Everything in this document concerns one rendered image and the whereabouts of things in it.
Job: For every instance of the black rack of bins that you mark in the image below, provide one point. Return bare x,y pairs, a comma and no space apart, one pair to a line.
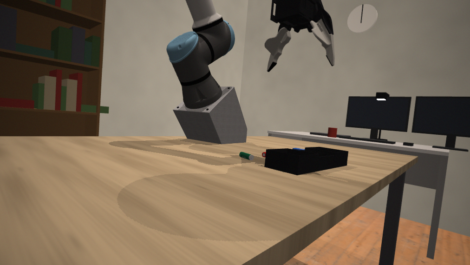
298,162

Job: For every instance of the green battery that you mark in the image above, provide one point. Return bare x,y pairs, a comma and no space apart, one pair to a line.
246,155

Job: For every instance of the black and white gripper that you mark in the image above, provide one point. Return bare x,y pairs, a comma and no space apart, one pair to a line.
299,14

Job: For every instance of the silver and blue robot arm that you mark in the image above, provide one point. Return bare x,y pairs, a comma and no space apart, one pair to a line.
192,52

